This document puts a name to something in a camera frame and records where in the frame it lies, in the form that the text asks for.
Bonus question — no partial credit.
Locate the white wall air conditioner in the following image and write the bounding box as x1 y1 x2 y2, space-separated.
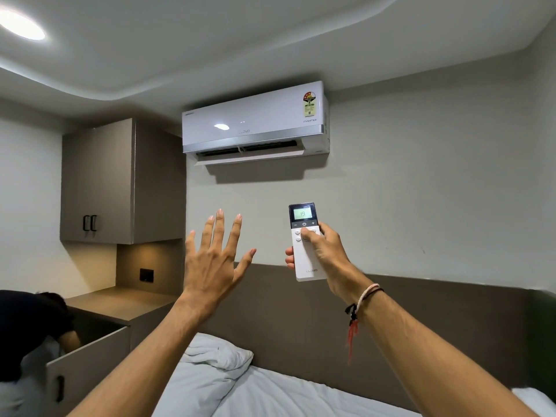
182 81 331 167

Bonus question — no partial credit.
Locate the person's right hand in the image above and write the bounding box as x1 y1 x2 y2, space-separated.
285 221 377 310

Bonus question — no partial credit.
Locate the grey wall cabinet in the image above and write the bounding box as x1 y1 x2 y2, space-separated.
59 118 187 246

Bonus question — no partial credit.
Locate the brown padded headboard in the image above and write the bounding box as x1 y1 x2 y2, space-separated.
196 262 556 414

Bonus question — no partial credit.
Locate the person's left hand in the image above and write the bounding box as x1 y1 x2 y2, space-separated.
184 208 257 320

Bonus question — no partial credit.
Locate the thread wrist bracelet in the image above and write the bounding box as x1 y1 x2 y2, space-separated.
344 283 385 366

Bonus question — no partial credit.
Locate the person's left forearm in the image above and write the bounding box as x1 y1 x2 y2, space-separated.
65 296 210 417

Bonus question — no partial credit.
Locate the white crumpled pillow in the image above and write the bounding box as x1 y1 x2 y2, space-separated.
152 333 254 417

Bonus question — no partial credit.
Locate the round ceiling light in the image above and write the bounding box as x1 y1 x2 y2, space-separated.
0 8 47 42

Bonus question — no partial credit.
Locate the person's right forearm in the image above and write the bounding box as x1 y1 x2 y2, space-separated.
347 284 540 417

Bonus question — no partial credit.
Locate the white air conditioner remote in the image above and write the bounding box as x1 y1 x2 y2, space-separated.
288 203 328 283

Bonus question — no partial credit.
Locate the white bed sheet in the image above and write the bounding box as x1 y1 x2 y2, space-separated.
212 365 423 417

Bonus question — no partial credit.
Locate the grey side desk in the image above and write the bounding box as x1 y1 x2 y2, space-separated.
64 286 182 353

